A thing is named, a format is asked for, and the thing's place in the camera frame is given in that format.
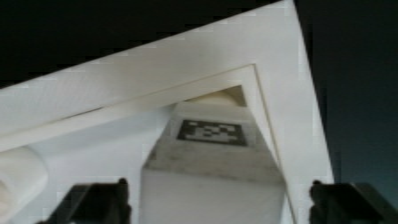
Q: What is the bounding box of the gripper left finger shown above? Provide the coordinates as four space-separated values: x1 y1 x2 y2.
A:
38 178 132 224

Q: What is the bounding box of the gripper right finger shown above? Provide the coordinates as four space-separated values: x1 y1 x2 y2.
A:
309 181 398 224

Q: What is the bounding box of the white table leg with tag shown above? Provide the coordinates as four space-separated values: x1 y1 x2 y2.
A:
139 92 286 224

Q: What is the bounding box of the white square tabletop part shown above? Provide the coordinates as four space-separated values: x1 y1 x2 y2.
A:
0 0 334 224

